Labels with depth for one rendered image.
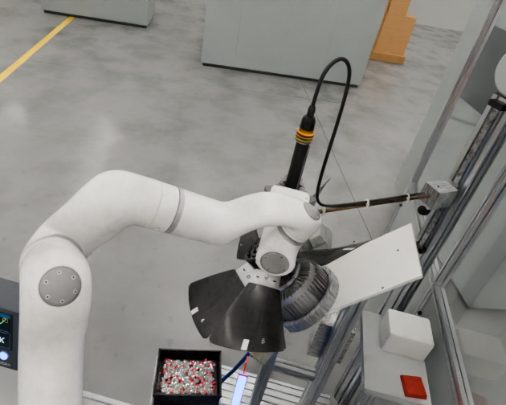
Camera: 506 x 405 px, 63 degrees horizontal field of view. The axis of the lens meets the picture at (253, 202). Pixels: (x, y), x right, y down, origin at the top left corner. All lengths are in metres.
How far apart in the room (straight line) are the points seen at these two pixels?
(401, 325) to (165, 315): 1.53
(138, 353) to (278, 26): 5.18
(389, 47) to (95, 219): 8.82
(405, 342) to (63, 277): 1.32
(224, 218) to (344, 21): 6.11
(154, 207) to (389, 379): 1.19
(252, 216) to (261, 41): 5.91
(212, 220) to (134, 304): 2.03
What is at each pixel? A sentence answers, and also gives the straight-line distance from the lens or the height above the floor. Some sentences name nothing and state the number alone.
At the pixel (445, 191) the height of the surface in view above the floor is 1.48.
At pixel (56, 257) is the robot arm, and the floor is 1.69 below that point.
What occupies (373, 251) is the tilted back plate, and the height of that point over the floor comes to 1.25.
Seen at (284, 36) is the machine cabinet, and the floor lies 0.62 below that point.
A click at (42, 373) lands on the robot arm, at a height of 1.50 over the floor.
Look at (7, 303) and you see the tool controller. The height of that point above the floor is 1.25.
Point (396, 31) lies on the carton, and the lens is 9.26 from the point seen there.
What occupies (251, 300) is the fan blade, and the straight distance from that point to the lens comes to 1.29.
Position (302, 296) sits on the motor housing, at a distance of 1.40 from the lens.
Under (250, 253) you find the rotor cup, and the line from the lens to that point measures 1.40.
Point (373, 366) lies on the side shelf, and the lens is 1.69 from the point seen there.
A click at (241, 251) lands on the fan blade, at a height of 0.99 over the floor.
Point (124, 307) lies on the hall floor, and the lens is 2.76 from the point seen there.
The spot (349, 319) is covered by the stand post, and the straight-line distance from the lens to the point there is 1.58.
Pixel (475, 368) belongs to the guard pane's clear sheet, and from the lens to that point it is 1.58.
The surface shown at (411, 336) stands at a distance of 1.70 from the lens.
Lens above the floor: 2.15
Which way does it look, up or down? 36 degrees down
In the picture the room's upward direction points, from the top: 12 degrees clockwise
